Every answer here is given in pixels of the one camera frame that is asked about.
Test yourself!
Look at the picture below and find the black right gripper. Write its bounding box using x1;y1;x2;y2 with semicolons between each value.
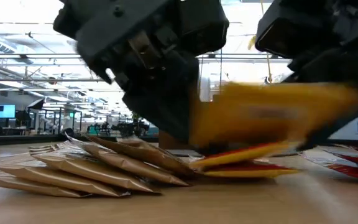
255;0;358;91

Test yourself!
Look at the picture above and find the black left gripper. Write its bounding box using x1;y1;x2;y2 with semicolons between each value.
53;0;229;91

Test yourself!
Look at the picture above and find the mango magic tea packet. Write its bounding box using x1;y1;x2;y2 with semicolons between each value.
202;161;300;179
188;81;358;149
190;141;293;170

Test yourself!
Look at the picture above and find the yellow tag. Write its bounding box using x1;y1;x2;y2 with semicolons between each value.
247;34;258;51

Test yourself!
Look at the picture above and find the black studio lamp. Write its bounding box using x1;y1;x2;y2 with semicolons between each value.
27;98;45;110

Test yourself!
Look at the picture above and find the computer monitor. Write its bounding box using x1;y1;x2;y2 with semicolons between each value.
0;104;16;119

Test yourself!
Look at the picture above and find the yellow cable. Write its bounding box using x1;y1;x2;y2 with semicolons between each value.
259;0;275;84

